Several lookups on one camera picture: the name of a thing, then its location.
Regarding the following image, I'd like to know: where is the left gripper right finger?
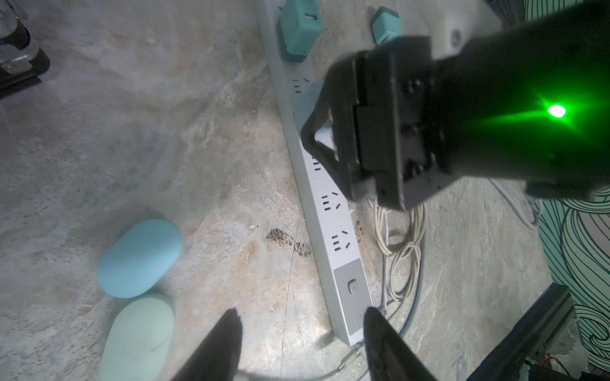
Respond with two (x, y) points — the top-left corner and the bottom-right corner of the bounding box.
(363, 307), (435, 381)

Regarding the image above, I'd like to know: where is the teal blue charger adapter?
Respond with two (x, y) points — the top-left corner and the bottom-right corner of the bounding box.
(370, 6), (403, 45)

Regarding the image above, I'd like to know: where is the white power strip cord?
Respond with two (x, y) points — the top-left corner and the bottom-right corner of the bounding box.
(333, 237), (427, 381)

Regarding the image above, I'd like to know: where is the white power strip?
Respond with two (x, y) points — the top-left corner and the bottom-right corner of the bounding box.
(256, 1), (372, 346)

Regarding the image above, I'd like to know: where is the blue earbud case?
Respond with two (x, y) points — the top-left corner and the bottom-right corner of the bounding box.
(97, 219), (183, 298)

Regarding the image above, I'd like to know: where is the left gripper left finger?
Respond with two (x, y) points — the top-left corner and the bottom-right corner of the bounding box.
(173, 308), (242, 381)

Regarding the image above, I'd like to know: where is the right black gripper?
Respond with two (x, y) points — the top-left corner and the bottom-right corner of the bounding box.
(300, 1), (609, 211)

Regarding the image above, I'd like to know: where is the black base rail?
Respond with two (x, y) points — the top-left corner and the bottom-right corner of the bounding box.
(468, 284), (575, 380)

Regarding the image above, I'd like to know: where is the grey cable right edge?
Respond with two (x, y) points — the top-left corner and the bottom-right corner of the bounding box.
(488, 178), (544, 230)

